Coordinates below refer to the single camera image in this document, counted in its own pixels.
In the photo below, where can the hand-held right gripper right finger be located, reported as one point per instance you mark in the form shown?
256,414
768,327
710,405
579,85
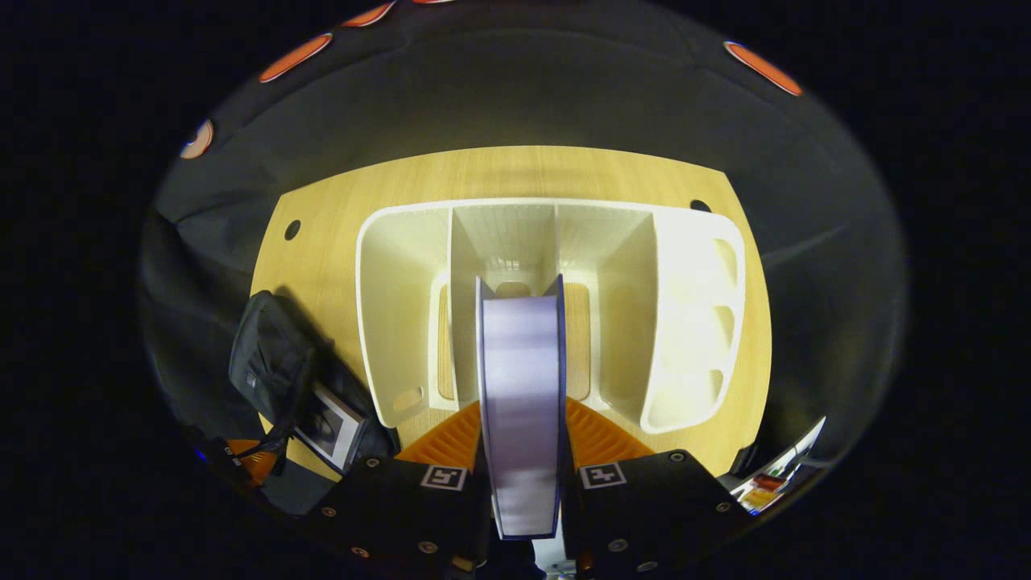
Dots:
644,507

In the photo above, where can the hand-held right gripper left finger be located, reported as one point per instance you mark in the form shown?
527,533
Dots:
403,507

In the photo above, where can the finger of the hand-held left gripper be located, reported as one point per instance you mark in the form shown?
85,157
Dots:
254,463

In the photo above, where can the portrait cover book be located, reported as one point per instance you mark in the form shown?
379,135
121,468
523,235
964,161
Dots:
330,427

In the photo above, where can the black schoolbag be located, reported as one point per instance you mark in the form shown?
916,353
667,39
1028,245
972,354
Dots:
270,362

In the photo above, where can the dark cover book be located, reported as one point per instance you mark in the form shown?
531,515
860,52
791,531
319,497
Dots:
522,403

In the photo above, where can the white bookshelf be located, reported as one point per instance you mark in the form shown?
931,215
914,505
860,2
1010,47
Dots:
685,322

